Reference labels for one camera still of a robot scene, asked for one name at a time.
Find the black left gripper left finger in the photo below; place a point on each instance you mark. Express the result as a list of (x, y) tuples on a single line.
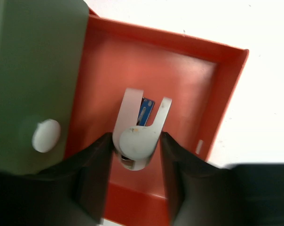
[(70, 193)]

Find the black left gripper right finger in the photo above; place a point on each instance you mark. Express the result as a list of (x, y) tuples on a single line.
[(200, 194)]

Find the white pink stapler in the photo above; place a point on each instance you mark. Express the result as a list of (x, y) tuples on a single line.
[(136, 144)]

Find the red drawer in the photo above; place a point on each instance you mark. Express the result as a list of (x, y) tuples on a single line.
[(198, 75)]

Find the green drawer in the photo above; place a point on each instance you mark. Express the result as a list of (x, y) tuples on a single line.
[(41, 43)]

